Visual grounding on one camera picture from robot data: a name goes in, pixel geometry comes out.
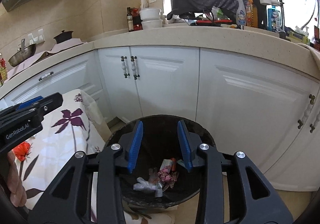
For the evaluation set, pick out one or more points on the cabinet door handle left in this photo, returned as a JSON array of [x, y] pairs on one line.
[[124, 66]]

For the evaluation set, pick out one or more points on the black pot with lid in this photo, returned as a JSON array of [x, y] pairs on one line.
[[63, 36]]

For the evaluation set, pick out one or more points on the steel frying pan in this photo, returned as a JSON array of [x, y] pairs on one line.
[[23, 53]]

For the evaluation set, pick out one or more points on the yellow cooking oil bottle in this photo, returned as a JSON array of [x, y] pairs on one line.
[[3, 71]]

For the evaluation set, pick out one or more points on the clear plastic bag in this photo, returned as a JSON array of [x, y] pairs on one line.
[[148, 188]]

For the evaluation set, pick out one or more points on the orange dish soap bottle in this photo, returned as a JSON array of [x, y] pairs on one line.
[[251, 14]]

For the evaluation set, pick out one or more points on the cabinet door handle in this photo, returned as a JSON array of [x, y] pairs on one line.
[[124, 66], [134, 68]]

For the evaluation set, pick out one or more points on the stacked white bowls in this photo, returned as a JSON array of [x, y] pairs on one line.
[[151, 18]]

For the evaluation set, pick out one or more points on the drawer handle centre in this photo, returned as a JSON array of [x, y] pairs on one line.
[[46, 76]]

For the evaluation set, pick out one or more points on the cabinet door handle right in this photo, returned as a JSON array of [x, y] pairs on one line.
[[134, 68]]

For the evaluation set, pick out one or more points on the red black spray can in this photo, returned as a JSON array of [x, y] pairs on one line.
[[173, 164]]

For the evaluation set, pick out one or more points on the black trash bin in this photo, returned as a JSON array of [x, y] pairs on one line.
[[159, 142]]

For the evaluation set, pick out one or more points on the large orange plastic bag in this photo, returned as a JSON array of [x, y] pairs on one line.
[[22, 151]]

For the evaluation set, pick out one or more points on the floral tablecloth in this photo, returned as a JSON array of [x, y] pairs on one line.
[[77, 125]]

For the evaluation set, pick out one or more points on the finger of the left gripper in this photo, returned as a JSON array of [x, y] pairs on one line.
[[47, 105], [29, 102]]

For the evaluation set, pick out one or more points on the blue white toothpaste tube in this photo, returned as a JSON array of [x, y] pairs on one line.
[[166, 165]]

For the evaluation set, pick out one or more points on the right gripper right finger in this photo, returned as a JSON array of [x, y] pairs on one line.
[[252, 199]]

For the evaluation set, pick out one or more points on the white spray cleaner bottle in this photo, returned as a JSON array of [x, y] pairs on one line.
[[241, 14]]

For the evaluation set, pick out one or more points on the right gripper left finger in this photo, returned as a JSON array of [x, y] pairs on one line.
[[68, 197]]

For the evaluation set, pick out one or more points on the red checkered cloth scrap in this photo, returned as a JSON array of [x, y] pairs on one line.
[[167, 178]]

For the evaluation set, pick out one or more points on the dark sauce bottle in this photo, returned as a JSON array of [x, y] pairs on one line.
[[130, 20]]

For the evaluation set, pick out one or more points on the left human hand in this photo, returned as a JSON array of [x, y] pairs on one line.
[[18, 195]]

